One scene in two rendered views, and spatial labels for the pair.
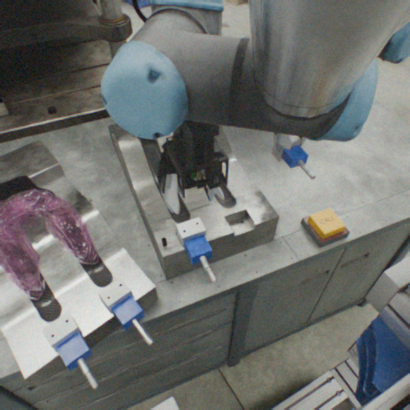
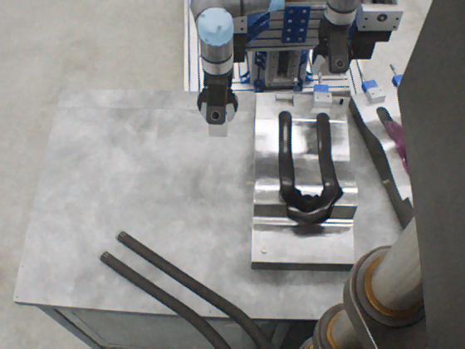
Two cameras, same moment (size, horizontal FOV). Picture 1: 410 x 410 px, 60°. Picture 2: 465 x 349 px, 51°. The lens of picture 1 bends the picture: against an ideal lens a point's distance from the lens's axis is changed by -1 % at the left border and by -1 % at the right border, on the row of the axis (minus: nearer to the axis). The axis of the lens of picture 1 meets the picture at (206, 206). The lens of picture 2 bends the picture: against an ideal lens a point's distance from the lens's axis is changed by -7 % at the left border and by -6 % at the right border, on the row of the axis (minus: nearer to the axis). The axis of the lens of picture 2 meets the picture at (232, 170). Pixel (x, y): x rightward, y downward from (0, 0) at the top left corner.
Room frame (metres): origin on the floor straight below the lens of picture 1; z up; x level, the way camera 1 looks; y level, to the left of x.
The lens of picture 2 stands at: (1.35, 0.19, 2.09)
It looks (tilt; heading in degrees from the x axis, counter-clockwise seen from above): 60 degrees down; 206
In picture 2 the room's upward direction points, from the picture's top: straight up
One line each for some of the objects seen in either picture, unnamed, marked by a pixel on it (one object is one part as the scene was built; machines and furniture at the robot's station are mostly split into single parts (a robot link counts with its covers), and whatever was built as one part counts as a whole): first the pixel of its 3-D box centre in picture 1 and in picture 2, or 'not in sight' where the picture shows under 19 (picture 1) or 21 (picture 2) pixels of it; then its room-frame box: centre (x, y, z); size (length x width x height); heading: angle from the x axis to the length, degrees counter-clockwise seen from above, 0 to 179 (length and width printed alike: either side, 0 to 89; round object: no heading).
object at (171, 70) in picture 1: (176, 77); not in sight; (0.30, 0.03, 1.31); 0.11 x 0.11 x 0.08; 76
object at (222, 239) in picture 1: (181, 166); (302, 173); (0.66, 0.06, 0.87); 0.50 x 0.26 x 0.14; 23
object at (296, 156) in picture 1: (297, 158); (219, 111); (0.61, -0.21, 0.93); 0.13 x 0.05 x 0.05; 23
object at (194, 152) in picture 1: (194, 145); (335, 31); (0.40, 0.02, 1.15); 0.09 x 0.08 x 0.12; 23
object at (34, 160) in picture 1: (38, 240); (423, 154); (0.44, 0.36, 0.86); 0.50 x 0.26 x 0.11; 40
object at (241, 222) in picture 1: (239, 225); (284, 104); (0.47, -0.07, 0.87); 0.05 x 0.05 x 0.04; 23
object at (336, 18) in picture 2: not in sight; (339, 10); (0.40, 0.02, 1.23); 0.08 x 0.08 x 0.05
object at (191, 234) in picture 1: (200, 253); (320, 90); (0.38, 0.01, 0.89); 0.13 x 0.05 x 0.05; 23
